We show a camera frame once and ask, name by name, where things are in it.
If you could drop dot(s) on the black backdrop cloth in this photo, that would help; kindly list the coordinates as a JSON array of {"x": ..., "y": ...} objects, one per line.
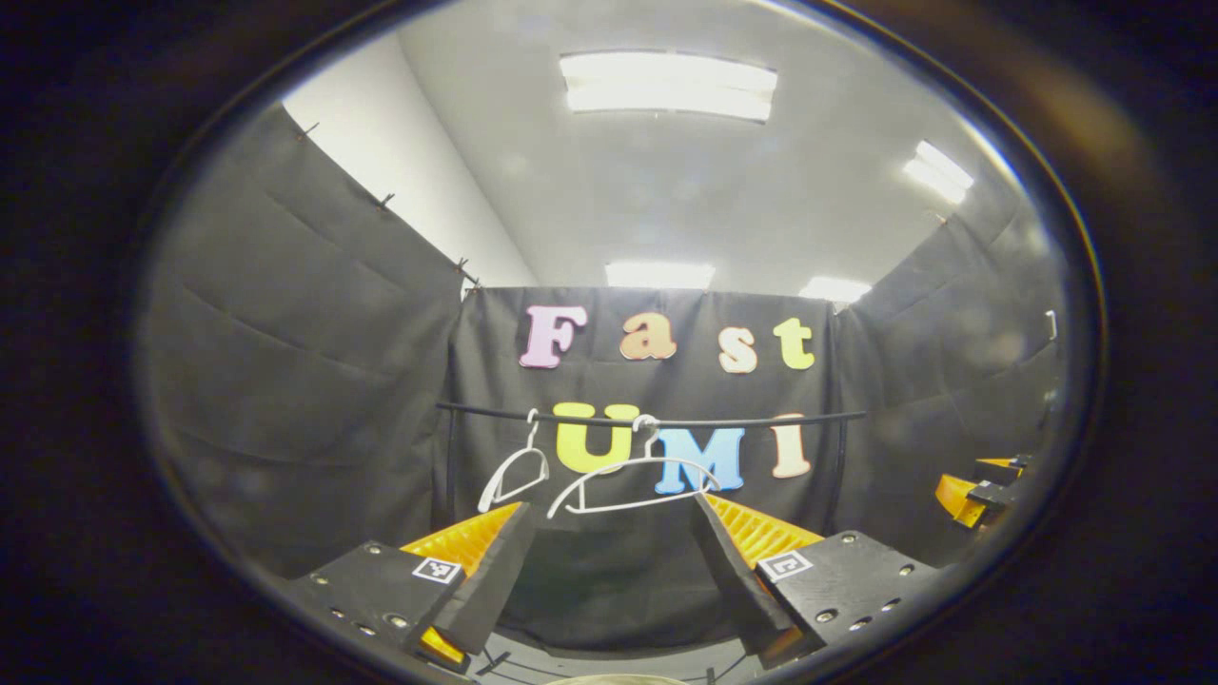
[{"x": 285, "y": 428}]

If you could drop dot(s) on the white plastic clothes hanger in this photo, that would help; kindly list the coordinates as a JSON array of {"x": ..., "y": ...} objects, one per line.
[
  {"x": 514, "y": 466},
  {"x": 628, "y": 465}
]

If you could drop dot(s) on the black metal clothes rack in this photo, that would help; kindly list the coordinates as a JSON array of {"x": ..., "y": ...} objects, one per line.
[{"x": 761, "y": 420}]

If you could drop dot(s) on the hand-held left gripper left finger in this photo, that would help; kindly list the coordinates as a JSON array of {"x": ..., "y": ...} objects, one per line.
[{"x": 495, "y": 580}]

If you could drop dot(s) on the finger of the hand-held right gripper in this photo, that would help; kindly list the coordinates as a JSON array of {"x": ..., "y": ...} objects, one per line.
[{"x": 959, "y": 497}]

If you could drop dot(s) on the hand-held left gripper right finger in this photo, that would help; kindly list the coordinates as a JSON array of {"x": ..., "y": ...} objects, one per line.
[{"x": 737, "y": 580}]

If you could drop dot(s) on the large ceiling light panel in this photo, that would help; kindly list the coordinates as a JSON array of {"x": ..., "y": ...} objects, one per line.
[{"x": 666, "y": 86}]

